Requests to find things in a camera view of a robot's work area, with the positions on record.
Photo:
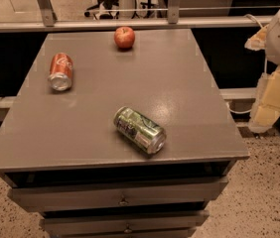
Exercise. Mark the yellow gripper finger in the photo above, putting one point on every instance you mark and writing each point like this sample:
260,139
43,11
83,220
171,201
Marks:
258,41
266,109

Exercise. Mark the green soda can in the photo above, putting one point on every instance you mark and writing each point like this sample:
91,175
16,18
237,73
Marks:
142,131

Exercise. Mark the red coke can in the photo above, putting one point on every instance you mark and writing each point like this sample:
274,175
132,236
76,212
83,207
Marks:
61,69

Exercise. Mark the red apple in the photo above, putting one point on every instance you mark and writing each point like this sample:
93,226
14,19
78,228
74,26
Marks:
124,37

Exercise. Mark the top drawer knob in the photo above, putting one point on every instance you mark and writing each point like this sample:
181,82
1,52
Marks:
123,201

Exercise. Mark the drawer knob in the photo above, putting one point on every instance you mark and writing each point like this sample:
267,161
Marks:
123,201
128,230

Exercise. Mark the grey drawer cabinet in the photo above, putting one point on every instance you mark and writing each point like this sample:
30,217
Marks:
64,158

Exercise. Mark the metal railing frame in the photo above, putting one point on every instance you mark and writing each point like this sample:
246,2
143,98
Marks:
78,15

